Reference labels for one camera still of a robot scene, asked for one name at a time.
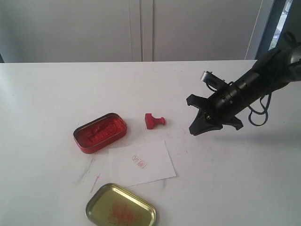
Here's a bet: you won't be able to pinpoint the red stamp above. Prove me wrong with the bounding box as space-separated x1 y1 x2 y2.
145 113 166 129

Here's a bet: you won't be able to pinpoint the dark window frame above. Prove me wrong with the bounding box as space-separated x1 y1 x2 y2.
255 0 301 59

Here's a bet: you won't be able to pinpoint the white paper sheet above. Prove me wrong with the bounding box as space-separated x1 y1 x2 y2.
109 141 176 187

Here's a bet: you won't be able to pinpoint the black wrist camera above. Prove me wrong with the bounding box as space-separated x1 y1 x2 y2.
200 71 228 92

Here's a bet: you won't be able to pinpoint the white cabinet doors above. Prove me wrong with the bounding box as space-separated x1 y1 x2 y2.
0 0 273 63

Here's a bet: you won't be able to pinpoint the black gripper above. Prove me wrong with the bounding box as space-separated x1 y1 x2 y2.
186 68 275 136

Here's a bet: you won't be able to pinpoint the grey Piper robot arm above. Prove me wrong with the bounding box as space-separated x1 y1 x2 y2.
186 44 301 136

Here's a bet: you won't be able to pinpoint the red ink pad tin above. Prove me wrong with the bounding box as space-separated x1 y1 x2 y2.
73 113 127 154

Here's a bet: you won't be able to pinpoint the gold tin lid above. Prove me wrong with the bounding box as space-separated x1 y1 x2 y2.
85 183 157 226

